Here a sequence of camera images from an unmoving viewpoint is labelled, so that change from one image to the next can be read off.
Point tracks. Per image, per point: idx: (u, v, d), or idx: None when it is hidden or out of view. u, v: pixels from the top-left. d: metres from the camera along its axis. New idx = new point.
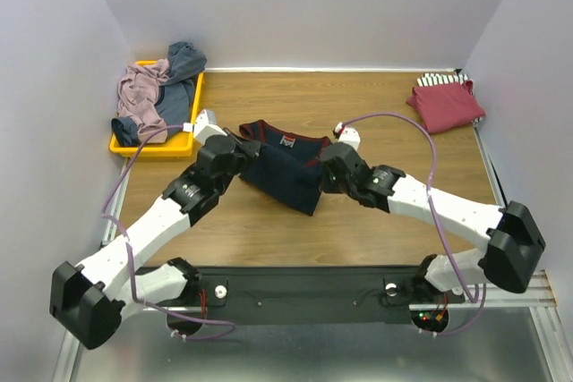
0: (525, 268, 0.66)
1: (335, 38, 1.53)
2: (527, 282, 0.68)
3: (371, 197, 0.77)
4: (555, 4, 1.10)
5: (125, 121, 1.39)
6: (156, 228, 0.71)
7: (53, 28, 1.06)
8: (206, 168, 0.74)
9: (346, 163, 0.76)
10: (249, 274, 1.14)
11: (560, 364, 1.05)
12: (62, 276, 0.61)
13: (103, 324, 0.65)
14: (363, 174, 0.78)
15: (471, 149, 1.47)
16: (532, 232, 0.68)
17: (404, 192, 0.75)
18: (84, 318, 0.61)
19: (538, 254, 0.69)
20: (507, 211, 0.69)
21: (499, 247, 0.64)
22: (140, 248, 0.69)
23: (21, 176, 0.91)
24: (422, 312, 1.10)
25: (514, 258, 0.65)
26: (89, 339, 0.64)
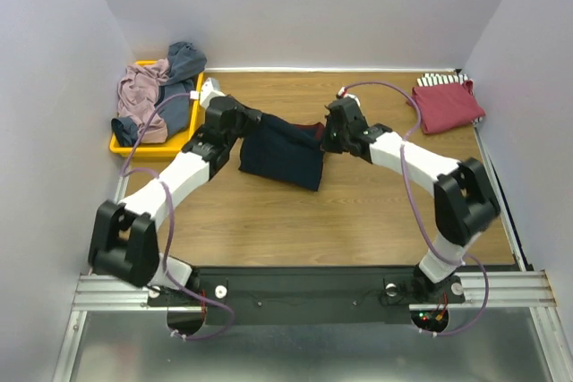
0: (467, 216, 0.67)
1: (336, 38, 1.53)
2: (469, 233, 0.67)
3: (359, 146, 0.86)
4: (555, 4, 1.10)
5: (125, 121, 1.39)
6: (185, 173, 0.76)
7: (54, 28, 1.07)
8: (215, 126, 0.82)
9: (345, 114, 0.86)
10: (250, 274, 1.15)
11: (560, 365, 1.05)
12: (108, 211, 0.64)
13: (149, 260, 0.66)
14: (359, 130, 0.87)
15: (471, 149, 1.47)
16: (484, 190, 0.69)
17: (383, 144, 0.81)
18: (135, 246, 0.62)
19: (490, 215, 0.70)
20: (462, 165, 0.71)
21: (440, 186, 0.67)
22: (175, 185, 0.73)
23: (21, 176, 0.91)
24: (422, 312, 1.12)
25: (454, 199, 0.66)
26: (137, 275, 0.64)
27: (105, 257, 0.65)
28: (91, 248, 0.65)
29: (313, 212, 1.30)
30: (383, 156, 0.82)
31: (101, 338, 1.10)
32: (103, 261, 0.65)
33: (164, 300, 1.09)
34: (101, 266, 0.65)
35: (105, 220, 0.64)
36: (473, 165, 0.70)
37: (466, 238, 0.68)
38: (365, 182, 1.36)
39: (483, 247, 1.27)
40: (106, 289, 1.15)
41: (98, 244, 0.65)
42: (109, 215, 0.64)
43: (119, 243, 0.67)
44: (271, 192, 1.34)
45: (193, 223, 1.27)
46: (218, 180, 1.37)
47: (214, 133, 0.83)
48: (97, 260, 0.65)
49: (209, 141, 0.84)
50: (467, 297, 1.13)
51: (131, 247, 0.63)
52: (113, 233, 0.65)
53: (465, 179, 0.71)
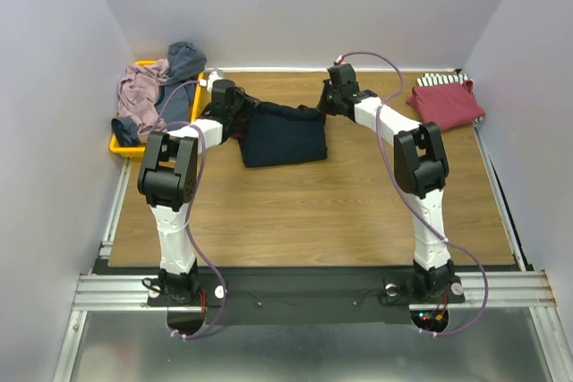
0: (418, 168, 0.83)
1: (336, 38, 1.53)
2: (418, 182, 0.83)
3: (346, 106, 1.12)
4: (556, 4, 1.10)
5: (125, 121, 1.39)
6: (208, 125, 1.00)
7: (55, 28, 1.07)
8: (220, 101, 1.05)
9: (340, 76, 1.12)
10: (250, 274, 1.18)
11: (560, 365, 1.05)
12: (158, 136, 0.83)
13: (190, 177, 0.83)
14: (349, 91, 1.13)
15: (471, 148, 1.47)
16: (437, 149, 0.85)
17: (366, 105, 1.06)
18: (184, 157, 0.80)
19: (439, 168, 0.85)
20: (423, 126, 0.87)
21: (398, 139, 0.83)
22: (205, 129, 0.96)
23: (21, 177, 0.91)
24: (422, 312, 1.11)
25: (407, 151, 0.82)
26: (183, 184, 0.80)
27: (154, 174, 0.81)
28: (142, 167, 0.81)
29: (313, 212, 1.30)
30: (364, 114, 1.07)
31: (101, 337, 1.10)
32: (153, 177, 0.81)
33: (164, 300, 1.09)
34: (150, 182, 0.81)
35: (156, 142, 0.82)
36: (431, 130, 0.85)
37: (416, 187, 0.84)
38: (365, 182, 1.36)
39: (485, 247, 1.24)
40: (106, 289, 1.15)
41: (150, 163, 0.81)
42: (160, 136, 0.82)
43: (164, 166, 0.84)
44: (270, 192, 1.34)
45: (193, 223, 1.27)
46: (218, 180, 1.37)
47: (220, 107, 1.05)
48: (146, 178, 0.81)
49: (216, 114, 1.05)
50: (467, 297, 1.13)
51: (179, 159, 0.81)
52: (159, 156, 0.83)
53: (424, 140, 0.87)
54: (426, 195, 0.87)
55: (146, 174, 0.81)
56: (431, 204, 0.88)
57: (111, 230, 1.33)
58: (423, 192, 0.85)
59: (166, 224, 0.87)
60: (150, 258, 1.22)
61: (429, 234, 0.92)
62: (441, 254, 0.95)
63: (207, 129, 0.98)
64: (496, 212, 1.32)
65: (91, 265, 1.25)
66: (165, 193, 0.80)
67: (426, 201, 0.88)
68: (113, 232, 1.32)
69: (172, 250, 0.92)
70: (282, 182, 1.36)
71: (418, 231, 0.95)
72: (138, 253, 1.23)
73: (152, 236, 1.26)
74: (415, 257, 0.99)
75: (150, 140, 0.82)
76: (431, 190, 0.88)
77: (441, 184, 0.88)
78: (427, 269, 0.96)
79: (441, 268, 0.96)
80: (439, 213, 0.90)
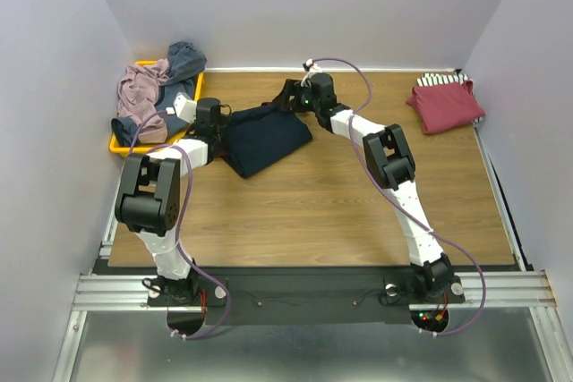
0: (387, 165, 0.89)
1: (336, 38, 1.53)
2: (388, 177, 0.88)
3: (323, 119, 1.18)
4: (556, 3, 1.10)
5: (124, 121, 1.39)
6: (192, 145, 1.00)
7: (55, 28, 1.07)
8: (206, 120, 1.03)
9: (320, 90, 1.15)
10: (250, 274, 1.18)
11: (560, 365, 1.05)
12: (138, 159, 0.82)
13: (172, 203, 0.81)
14: (327, 106, 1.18)
15: (472, 148, 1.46)
16: (402, 147, 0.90)
17: (341, 116, 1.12)
18: (164, 182, 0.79)
19: (405, 164, 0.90)
20: (386, 127, 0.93)
21: (366, 140, 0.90)
22: (190, 149, 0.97)
23: (21, 177, 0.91)
24: (422, 312, 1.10)
25: (376, 151, 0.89)
26: (165, 209, 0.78)
27: (133, 200, 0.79)
28: (122, 193, 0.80)
29: (313, 212, 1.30)
30: (340, 126, 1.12)
31: (101, 337, 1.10)
32: (132, 205, 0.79)
33: (164, 300, 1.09)
34: (130, 209, 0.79)
35: (136, 165, 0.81)
36: (395, 130, 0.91)
37: (388, 182, 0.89)
38: (365, 182, 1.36)
39: (485, 247, 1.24)
40: (106, 290, 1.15)
41: (128, 189, 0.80)
42: (141, 159, 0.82)
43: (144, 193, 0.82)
44: (270, 192, 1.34)
45: (193, 223, 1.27)
46: (218, 180, 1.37)
47: (205, 126, 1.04)
48: (125, 206, 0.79)
49: (201, 132, 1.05)
50: (467, 297, 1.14)
51: (160, 184, 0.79)
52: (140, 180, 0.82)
53: (391, 140, 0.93)
54: (398, 188, 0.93)
55: (126, 200, 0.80)
56: (406, 196, 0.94)
57: (111, 230, 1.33)
58: (396, 188, 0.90)
59: (155, 247, 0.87)
60: (151, 258, 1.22)
61: (414, 225, 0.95)
62: (432, 246, 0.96)
63: (193, 148, 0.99)
64: (496, 212, 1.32)
65: (91, 265, 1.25)
66: (146, 219, 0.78)
67: (400, 194, 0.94)
68: (113, 232, 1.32)
69: (166, 263, 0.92)
70: (282, 182, 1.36)
71: (406, 227, 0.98)
72: (138, 254, 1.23)
73: None
74: (411, 258, 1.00)
75: (132, 163, 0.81)
76: (403, 182, 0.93)
77: (413, 177, 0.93)
78: (423, 265, 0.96)
79: (439, 267, 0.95)
80: (414, 204, 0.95)
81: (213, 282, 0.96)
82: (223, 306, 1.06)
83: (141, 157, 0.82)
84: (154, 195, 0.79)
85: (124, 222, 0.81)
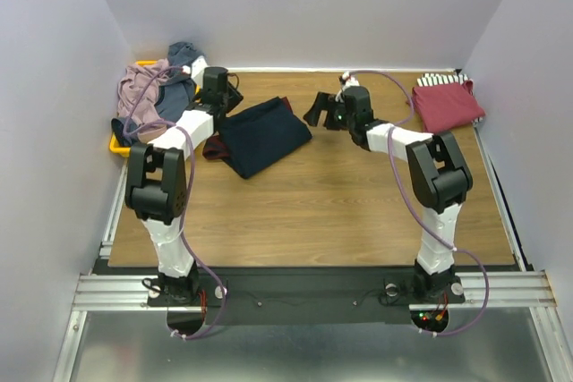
0: (437, 179, 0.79)
1: (336, 38, 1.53)
2: (437, 193, 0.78)
3: (358, 137, 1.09)
4: (555, 3, 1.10)
5: (125, 121, 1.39)
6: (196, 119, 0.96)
7: (54, 27, 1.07)
8: (212, 88, 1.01)
9: (356, 104, 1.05)
10: (251, 274, 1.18)
11: (560, 365, 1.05)
12: (141, 149, 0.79)
13: (179, 190, 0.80)
14: (362, 120, 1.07)
15: (472, 148, 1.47)
16: (456, 158, 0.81)
17: (379, 129, 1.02)
18: (170, 173, 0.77)
19: (459, 180, 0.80)
20: (438, 136, 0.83)
21: (411, 148, 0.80)
22: (192, 129, 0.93)
23: (21, 177, 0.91)
24: (422, 312, 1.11)
25: (423, 163, 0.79)
26: (173, 200, 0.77)
27: (142, 190, 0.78)
28: (129, 184, 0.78)
29: (312, 212, 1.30)
30: (378, 139, 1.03)
31: (101, 338, 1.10)
32: (141, 194, 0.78)
33: (164, 300, 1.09)
34: (139, 199, 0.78)
35: (140, 157, 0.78)
36: (447, 139, 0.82)
37: (437, 199, 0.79)
38: (365, 182, 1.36)
39: (485, 247, 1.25)
40: (106, 289, 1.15)
41: (135, 180, 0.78)
42: (144, 149, 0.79)
43: (150, 181, 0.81)
44: (270, 192, 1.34)
45: (193, 223, 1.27)
46: (219, 180, 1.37)
47: (211, 94, 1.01)
48: (134, 196, 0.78)
49: (207, 101, 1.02)
50: (467, 297, 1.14)
51: (166, 174, 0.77)
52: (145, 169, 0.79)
53: (441, 152, 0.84)
54: (444, 209, 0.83)
55: (134, 190, 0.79)
56: (448, 218, 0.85)
57: (111, 230, 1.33)
58: (441, 207, 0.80)
59: (159, 236, 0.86)
60: (151, 258, 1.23)
61: (439, 245, 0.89)
62: (447, 260, 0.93)
63: (197, 124, 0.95)
64: (496, 212, 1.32)
65: (91, 265, 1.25)
66: (155, 207, 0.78)
67: (441, 216, 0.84)
68: (113, 232, 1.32)
69: (168, 257, 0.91)
70: (282, 183, 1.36)
71: (426, 239, 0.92)
72: (138, 253, 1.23)
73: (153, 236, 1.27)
74: (418, 258, 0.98)
75: (133, 155, 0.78)
76: (450, 204, 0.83)
77: (461, 199, 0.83)
78: (430, 274, 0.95)
79: (443, 272, 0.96)
80: (451, 225, 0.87)
81: (213, 275, 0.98)
82: (223, 306, 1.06)
83: (144, 148, 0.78)
84: (161, 186, 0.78)
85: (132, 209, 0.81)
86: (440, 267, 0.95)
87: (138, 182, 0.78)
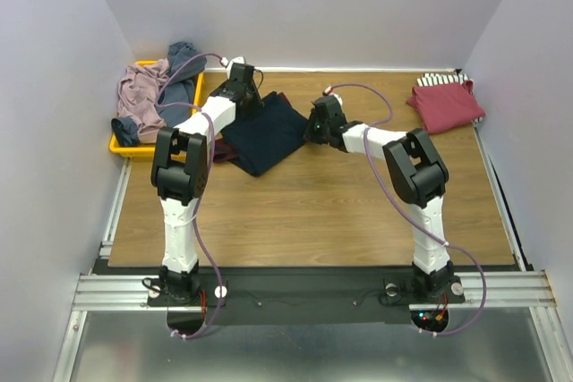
0: (415, 175, 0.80)
1: (336, 38, 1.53)
2: (417, 190, 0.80)
3: (335, 140, 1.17)
4: (556, 3, 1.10)
5: (125, 121, 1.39)
6: (220, 108, 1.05)
7: (55, 28, 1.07)
8: (239, 77, 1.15)
9: (328, 109, 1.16)
10: (251, 274, 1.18)
11: (560, 365, 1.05)
12: (167, 132, 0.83)
13: (201, 173, 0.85)
14: (337, 124, 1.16)
15: (472, 148, 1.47)
16: (430, 154, 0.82)
17: (354, 131, 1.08)
18: (192, 157, 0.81)
19: (437, 175, 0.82)
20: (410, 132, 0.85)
21: (388, 148, 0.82)
22: (217, 116, 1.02)
23: (21, 177, 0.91)
24: (422, 312, 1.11)
25: (399, 160, 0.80)
26: (194, 182, 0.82)
27: (167, 171, 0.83)
28: (156, 165, 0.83)
29: (312, 212, 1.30)
30: (354, 140, 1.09)
31: (101, 338, 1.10)
32: (166, 174, 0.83)
33: (164, 300, 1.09)
34: (164, 178, 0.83)
35: (166, 140, 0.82)
36: (419, 135, 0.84)
37: (418, 195, 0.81)
38: (366, 182, 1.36)
39: (485, 247, 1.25)
40: (106, 289, 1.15)
41: (161, 161, 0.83)
42: (169, 133, 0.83)
43: (175, 163, 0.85)
44: (270, 192, 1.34)
45: None
46: (218, 179, 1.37)
47: (236, 83, 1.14)
48: (160, 176, 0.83)
49: (232, 89, 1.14)
50: (467, 297, 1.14)
51: (188, 159, 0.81)
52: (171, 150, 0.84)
53: (416, 148, 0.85)
54: (427, 205, 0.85)
55: (159, 170, 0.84)
56: (431, 212, 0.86)
57: (111, 230, 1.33)
58: (423, 202, 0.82)
59: (173, 217, 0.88)
60: (151, 258, 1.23)
61: (430, 242, 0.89)
62: (442, 258, 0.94)
63: (220, 112, 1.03)
64: (496, 212, 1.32)
65: (91, 265, 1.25)
66: (177, 189, 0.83)
67: (426, 209, 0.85)
68: (113, 232, 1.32)
69: (175, 246, 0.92)
70: (282, 183, 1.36)
71: (418, 236, 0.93)
72: (139, 254, 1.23)
73: (152, 236, 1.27)
74: (415, 258, 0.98)
75: (160, 138, 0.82)
76: (431, 197, 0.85)
77: (441, 191, 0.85)
78: (429, 273, 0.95)
79: (442, 270, 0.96)
80: (438, 220, 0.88)
81: (217, 272, 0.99)
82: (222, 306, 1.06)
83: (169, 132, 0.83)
84: (184, 167, 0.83)
85: (156, 186, 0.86)
86: (438, 265, 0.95)
87: (164, 164, 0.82)
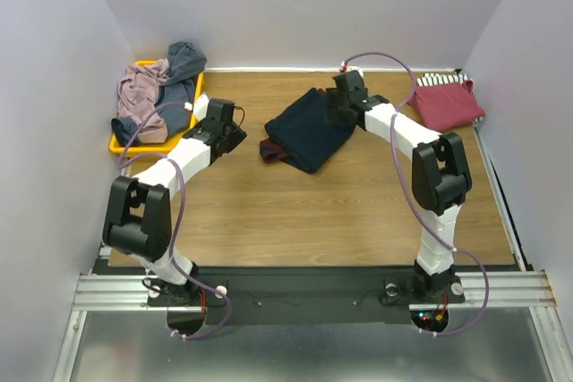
0: (439, 183, 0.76)
1: (335, 39, 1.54)
2: (439, 198, 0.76)
3: (354, 113, 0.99)
4: (555, 3, 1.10)
5: (125, 122, 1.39)
6: (192, 151, 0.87)
7: (54, 29, 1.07)
8: (216, 116, 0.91)
9: (347, 81, 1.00)
10: (251, 274, 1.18)
11: (560, 365, 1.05)
12: (124, 183, 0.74)
13: (162, 232, 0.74)
14: (358, 97, 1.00)
15: (471, 148, 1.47)
16: (459, 162, 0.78)
17: (379, 113, 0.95)
18: (151, 213, 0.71)
19: (459, 186, 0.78)
20: (445, 137, 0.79)
21: (418, 152, 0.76)
22: (184, 163, 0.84)
23: (21, 177, 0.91)
24: (422, 312, 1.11)
25: (428, 166, 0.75)
26: (152, 242, 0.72)
27: (122, 227, 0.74)
28: (108, 220, 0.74)
29: (313, 212, 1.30)
30: (375, 123, 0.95)
31: (101, 337, 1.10)
32: (121, 232, 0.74)
33: (164, 300, 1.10)
34: (118, 236, 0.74)
35: (121, 192, 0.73)
36: (452, 140, 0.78)
37: (438, 203, 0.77)
38: (366, 182, 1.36)
39: (485, 247, 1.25)
40: (106, 290, 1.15)
41: (115, 216, 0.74)
42: (126, 184, 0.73)
43: (132, 219, 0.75)
44: (270, 192, 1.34)
45: (193, 223, 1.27)
46: (218, 180, 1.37)
47: (213, 123, 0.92)
48: (114, 233, 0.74)
49: (208, 130, 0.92)
50: (467, 297, 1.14)
51: (146, 215, 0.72)
52: (127, 204, 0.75)
53: (444, 152, 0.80)
54: (444, 212, 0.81)
55: (114, 226, 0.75)
56: (448, 219, 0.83)
57: None
58: (441, 210, 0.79)
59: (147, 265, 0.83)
60: None
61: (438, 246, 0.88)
62: (446, 261, 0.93)
63: (190, 158, 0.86)
64: (496, 212, 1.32)
65: (91, 265, 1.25)
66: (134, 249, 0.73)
67: (442, 216, 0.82)
68: None
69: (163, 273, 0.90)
70: (282, 183, 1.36)
71: (426, 239, 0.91)
72: None
73: None
74: (419, 259, 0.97)
75: (115, 189, 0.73)
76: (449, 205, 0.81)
77: (460, 200, 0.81)
78: (430, 274, 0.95)
79: (443, 272, 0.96)
80: (451, 226, 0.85)
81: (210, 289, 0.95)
82: (223, 307, 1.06)
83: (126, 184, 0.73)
84: (142, 224, 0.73)
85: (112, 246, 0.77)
86: (439, 268, 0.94)
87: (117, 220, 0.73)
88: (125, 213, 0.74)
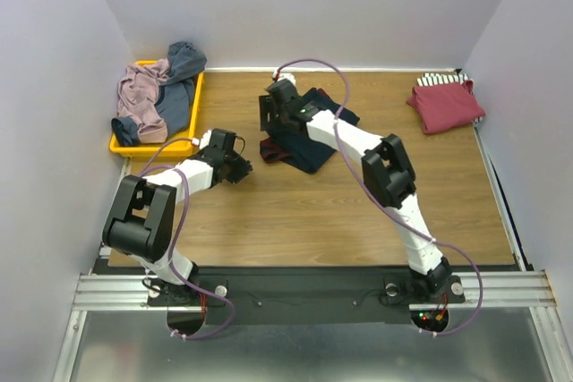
0: (390, 183, 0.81)
1: (335, 38, 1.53)
2: (393, 196, 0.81)
3: (295, 123, 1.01)
4: (555, 3, 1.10)
5: (125, 121, 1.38)
6: (197, 169, 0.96)
7: (55, 29, 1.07)
8: (218, 144, 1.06)
9: (283, 92, 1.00)
10: (251, 274, 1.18)
11: (560, 364, 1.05)
12: (132, 182, 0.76)
13: (164, 232, 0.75)
14: (296, 106, 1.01)
15: (472, 148, 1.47)
16: (404, 161, 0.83)
17: (320, 122, 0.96)
18: (156, 209, 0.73)
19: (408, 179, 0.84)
20: (386, 141, 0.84)
21: (366, 161, 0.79)
22: (191, 174, 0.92)
23: (21, 177, 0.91)
24: (422, 312, 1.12)
25: (377, 171, 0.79)
26: (153, 241, 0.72)
27: (124, 224, 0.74)
28: (111, 216, 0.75)
29: (313, 212, 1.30)
30: (319, 132, 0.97)
31: (101, 337, 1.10)
32: (122, 229, 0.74)
33: (164, 300, 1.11)
34: (119, 233, 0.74)
35: (129, 190, 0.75)
36: (393, 142, 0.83)
37: (394, 199, 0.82)
38: None
39: (485, 247, 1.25)
40: (106, 290, 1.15)
41: (118, 213, 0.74)
42: (134, 182, 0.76)
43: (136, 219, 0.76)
44: (270, 192, 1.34)
45: (193, 223, 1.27)
46: None
47: (216, 150, 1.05)
48: (114, 231, 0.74)
49: (209, 156, 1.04)
50: (466, 297, 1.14)
51: (150, 212, 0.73)
52: (132, 204, 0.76)
53: (388, 153, 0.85)
54: (402, 204, 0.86)
55: (115, 224, 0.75)
56: (410, 211, 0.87)
57: None
58: (400, 205, 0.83)
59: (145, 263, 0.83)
60: None
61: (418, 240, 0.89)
62: (434, 255, 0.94)
63: (195, 173, 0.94)
64: (496, 212, 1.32)
65: (91, 265, 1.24)
66: (133, 246, 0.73)
67: (404, 209, 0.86)
68: None
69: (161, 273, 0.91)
70: (282, 183, 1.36)
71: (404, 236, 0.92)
72: None
73: None
74: (410, 263, 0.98)
75: (124, 186, 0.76)
76: (404, 197, 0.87)
77: (413, 190, 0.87)
78: (425, 273, 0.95)
79: (438, 268, 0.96)
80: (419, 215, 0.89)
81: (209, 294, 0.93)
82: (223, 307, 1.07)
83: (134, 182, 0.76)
84: (144, 223, 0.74)
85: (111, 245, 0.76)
86: (431, 265, 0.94)
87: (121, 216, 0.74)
88: (128, 211, 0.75)
